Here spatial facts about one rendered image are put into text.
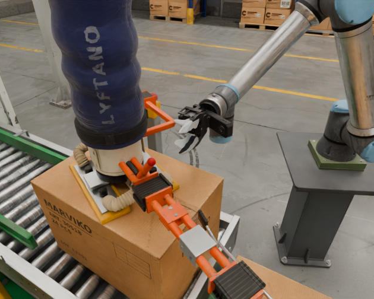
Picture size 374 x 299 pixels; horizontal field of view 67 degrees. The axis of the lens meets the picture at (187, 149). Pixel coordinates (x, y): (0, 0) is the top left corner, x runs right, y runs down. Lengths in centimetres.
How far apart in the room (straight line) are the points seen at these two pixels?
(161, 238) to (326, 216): 115
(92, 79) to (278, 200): 192
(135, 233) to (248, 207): 152
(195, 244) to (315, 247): 140
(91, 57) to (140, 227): 50
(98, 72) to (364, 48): 84
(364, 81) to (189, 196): 74
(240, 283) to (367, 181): 108
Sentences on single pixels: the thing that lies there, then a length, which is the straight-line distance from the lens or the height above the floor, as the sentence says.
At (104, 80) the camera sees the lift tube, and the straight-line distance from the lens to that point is 78.
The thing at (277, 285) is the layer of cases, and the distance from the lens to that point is 131.
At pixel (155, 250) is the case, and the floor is 95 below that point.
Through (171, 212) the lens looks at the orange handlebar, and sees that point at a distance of 74.
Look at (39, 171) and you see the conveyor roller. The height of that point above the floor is 54.
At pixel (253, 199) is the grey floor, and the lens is 238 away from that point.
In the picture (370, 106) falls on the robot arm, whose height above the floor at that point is 117.
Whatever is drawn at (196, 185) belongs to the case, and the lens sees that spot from 102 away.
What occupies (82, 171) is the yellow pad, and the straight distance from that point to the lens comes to 112.
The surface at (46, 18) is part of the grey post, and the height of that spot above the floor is 103.
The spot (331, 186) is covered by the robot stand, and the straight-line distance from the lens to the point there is 148.
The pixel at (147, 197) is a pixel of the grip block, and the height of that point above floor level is 111.
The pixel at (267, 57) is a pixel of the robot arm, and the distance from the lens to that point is 114.
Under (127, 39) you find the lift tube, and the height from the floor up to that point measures 146.
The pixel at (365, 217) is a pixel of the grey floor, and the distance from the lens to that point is 257.
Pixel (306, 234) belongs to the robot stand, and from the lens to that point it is 190.
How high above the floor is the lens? 164
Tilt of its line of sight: 35 degrees down
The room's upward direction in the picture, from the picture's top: straight up
